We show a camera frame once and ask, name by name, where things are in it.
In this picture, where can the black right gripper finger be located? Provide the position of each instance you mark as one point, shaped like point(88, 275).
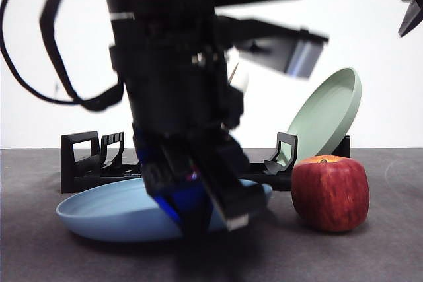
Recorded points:
point(411, 18)

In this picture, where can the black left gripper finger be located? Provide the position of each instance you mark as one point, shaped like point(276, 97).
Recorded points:
point(231, 189)
point(175, 193)

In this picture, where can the blue plate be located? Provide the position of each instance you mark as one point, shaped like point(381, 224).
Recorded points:
point(109, 209)

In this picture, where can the red apple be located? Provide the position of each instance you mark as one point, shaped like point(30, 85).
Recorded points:
point(330, 193)

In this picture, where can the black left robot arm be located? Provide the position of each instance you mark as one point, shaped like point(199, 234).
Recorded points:
point(165, 64)

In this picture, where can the black plastic plate rack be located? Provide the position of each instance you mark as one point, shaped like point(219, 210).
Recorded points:
point(79, 166)

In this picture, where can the cream white plate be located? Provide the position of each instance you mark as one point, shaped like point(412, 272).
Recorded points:
point(241, 80)

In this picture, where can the pale green plate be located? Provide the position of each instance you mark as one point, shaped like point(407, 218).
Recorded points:
point(327, 107)

